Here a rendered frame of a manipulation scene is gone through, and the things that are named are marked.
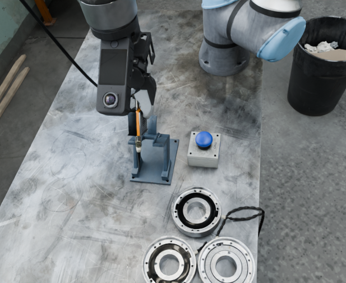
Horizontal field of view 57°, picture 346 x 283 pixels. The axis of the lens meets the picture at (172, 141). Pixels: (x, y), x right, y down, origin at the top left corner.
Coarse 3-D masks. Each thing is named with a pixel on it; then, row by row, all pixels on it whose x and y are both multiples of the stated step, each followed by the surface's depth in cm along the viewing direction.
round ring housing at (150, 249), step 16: (160, 240) 64; (176, 240) 64; (144, 256) 62; (160, 256) 63; (176, 256) 62; (192, 256) 62; (144, 272) 61; (160, 272) 61; (176, 272) 60; (192, 272) 60
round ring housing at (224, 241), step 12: (216, 240) 62; (228, 240) 63; (204, 252) 62; (228, 252) 62; (204, 264) 61; (240, 264) 60; (252, 264) 59; (204, 276) 60; (216, 276) 59; (252, 276) 58
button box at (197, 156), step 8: (192, 136) 76; (216, 136) 75; (192, 144) 75; (216, 144) 74; (192, 152) 74; (200, 152) 73; (208, 152) 73; (216, 152) 73; (192, 160) 74; (200, 160) 74; (208, 160) 73; (216, 160) 73
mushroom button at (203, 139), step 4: (200, 132) 73; (204, 132) 73; (196, 136) 73; (200, 136) 72; (204, 136) 72; (208, 136) 72; (212, 136) 72; (196, 140) 72; (200, 140) 72; (204, 140) 72; (208, 140) 71; (212, 140) 72; (200, 144) 72; (204, 144) 71; (208, 144) 71
